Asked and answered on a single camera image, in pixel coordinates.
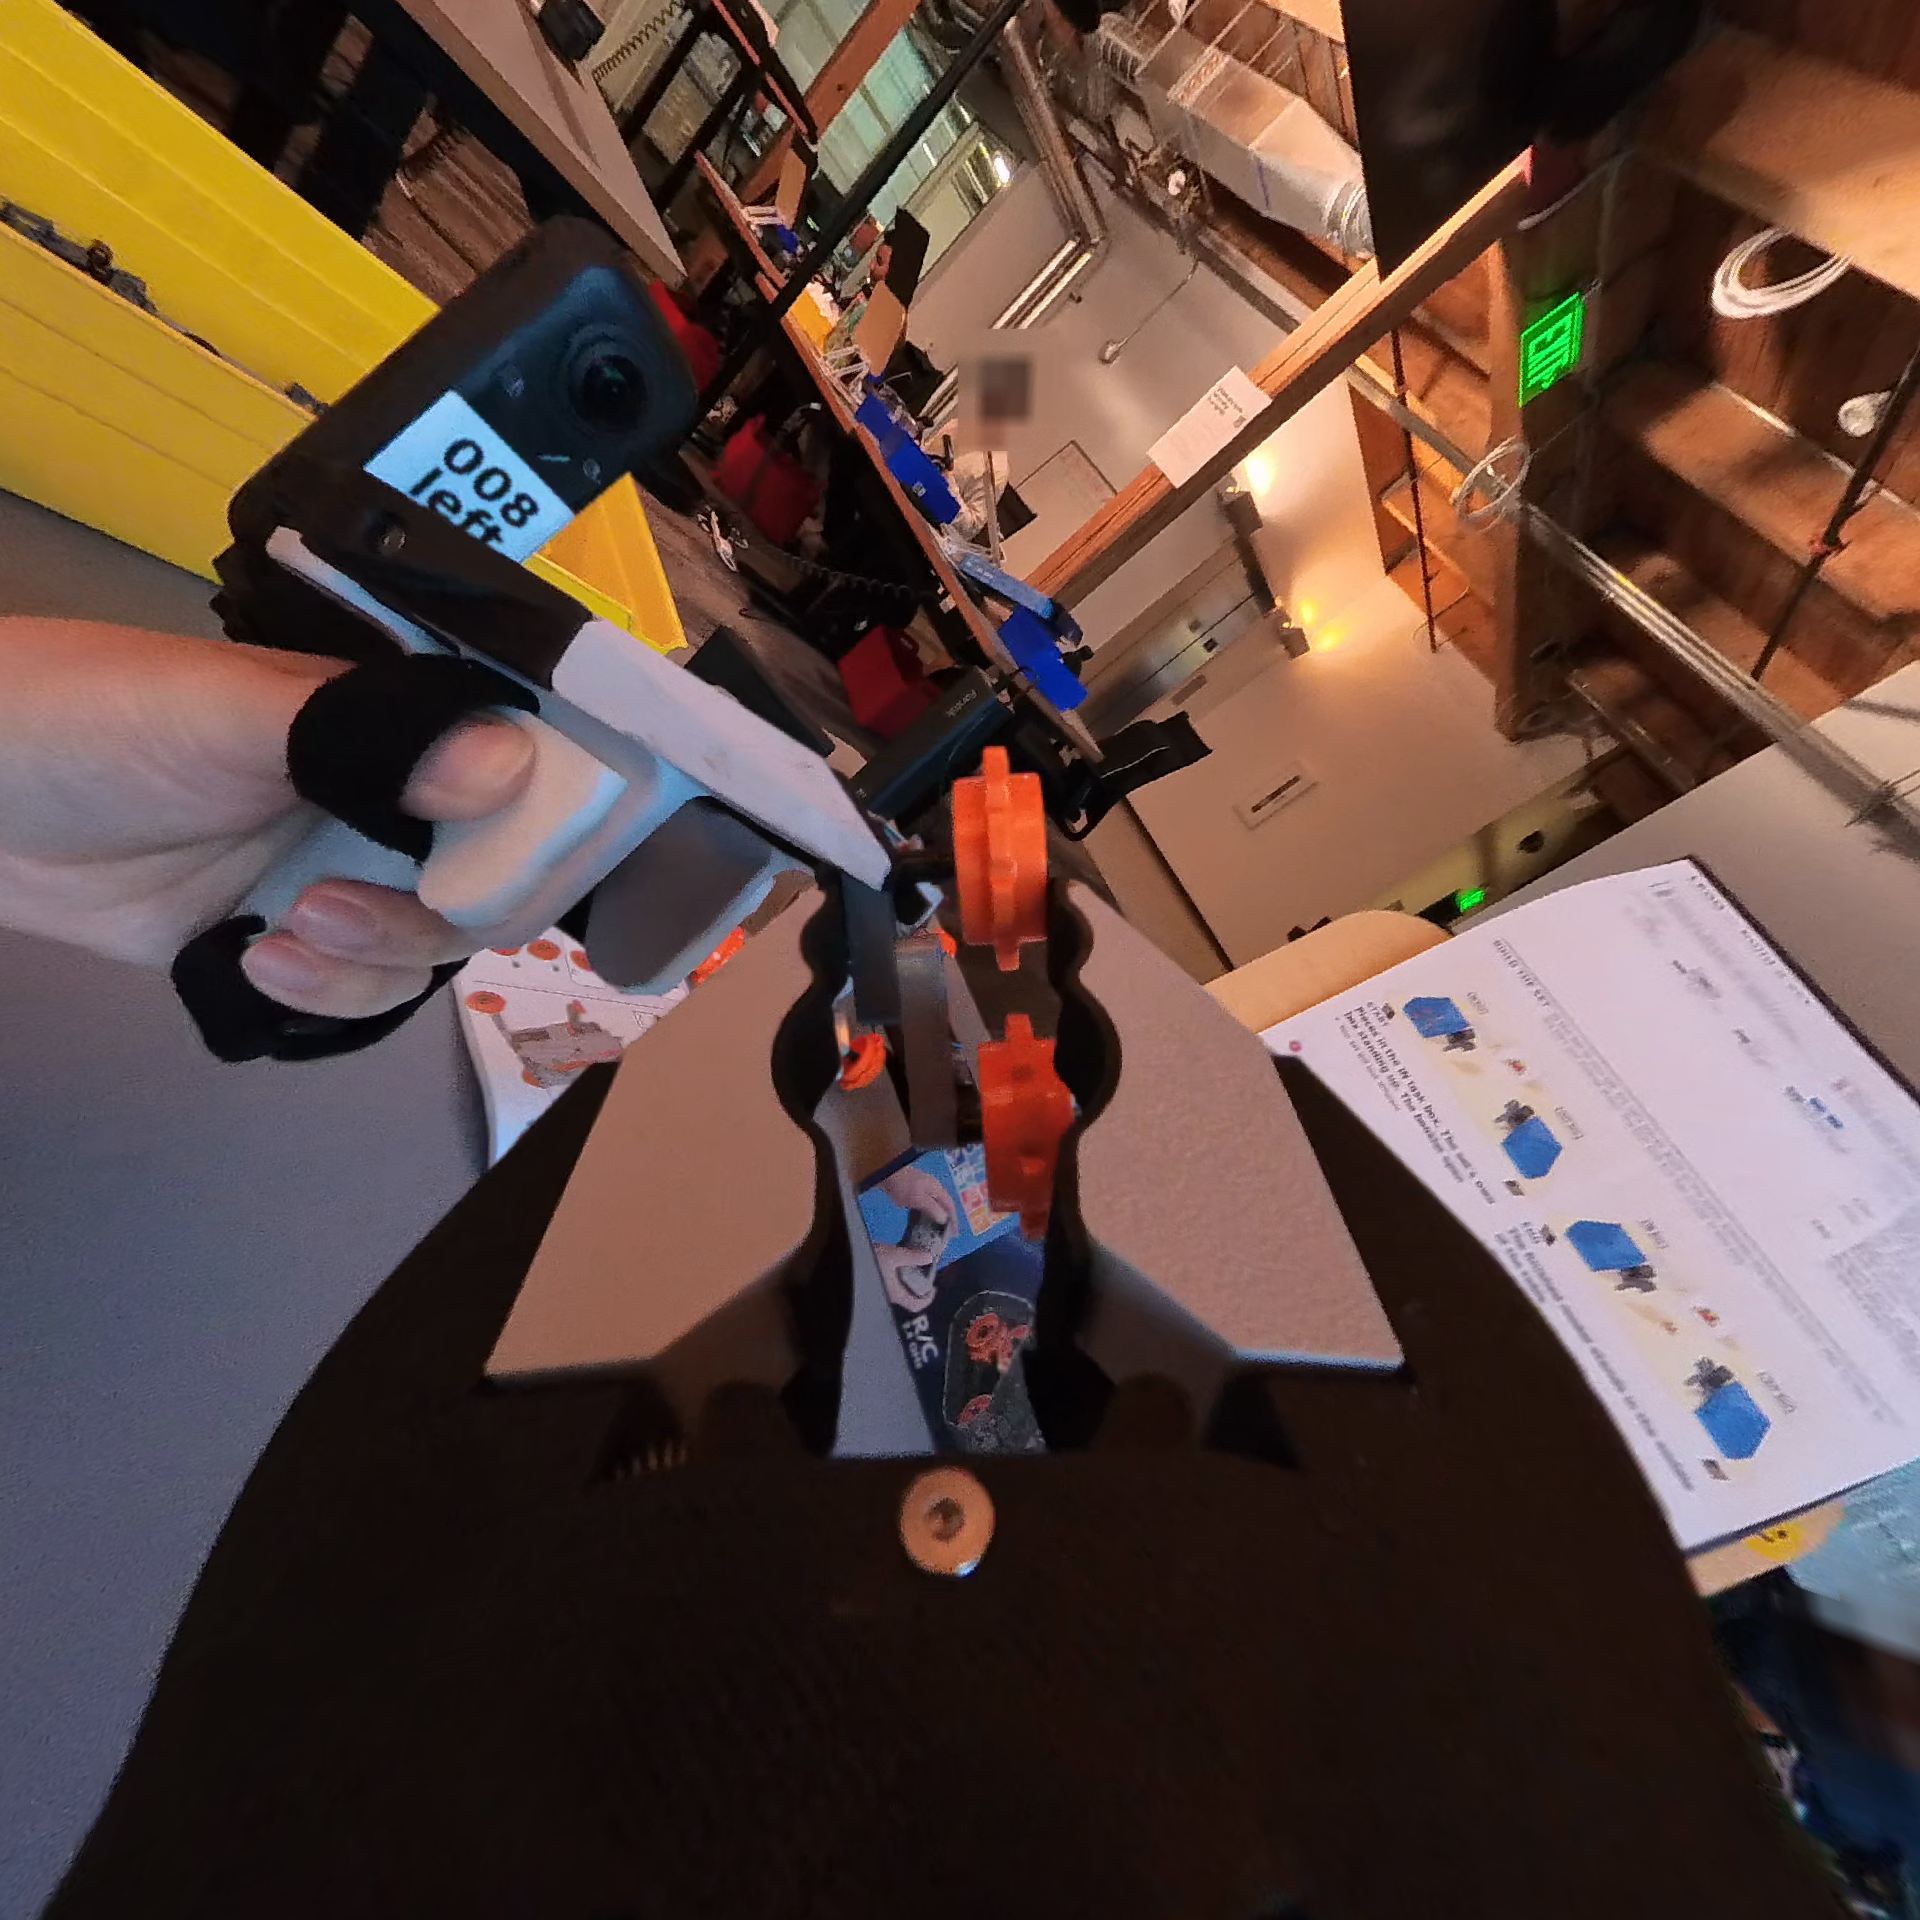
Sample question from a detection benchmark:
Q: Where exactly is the white cable coil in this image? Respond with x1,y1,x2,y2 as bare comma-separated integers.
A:
1708,226,1853,324

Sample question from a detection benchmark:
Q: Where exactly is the person's left hand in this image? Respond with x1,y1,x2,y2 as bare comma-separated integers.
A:
0,615,543,1008

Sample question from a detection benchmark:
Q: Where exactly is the yellow plastic bin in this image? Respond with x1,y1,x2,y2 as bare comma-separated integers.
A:
0,0,689,654

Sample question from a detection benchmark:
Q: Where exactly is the blue toy robot box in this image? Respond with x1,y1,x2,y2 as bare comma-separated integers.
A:
857,1145,1920,1920

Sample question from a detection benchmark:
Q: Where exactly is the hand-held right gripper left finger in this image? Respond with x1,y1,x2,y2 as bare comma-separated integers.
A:
483,881,861,1457

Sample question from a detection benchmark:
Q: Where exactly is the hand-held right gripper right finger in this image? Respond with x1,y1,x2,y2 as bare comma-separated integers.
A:
1037,879,1408,1452

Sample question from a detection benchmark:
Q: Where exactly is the green exit sign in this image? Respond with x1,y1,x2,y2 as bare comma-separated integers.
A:
1516,292,1587,411

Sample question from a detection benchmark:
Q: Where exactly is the white open instruction booklet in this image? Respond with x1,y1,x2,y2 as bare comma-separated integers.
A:
454,926,700,1169

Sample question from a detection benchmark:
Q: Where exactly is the orange wheels grey beam assembly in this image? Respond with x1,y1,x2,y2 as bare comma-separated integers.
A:
831,744,1081,1244

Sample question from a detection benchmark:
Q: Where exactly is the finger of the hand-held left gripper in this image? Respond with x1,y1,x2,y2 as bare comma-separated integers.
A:
543,618,896,889
585,798,826,996

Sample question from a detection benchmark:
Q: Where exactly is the white printed task sheet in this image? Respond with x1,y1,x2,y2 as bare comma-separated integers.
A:
1260,859,1920,1558

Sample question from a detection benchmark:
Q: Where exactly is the white paper sign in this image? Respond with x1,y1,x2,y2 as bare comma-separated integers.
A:
1146,364,1272,489

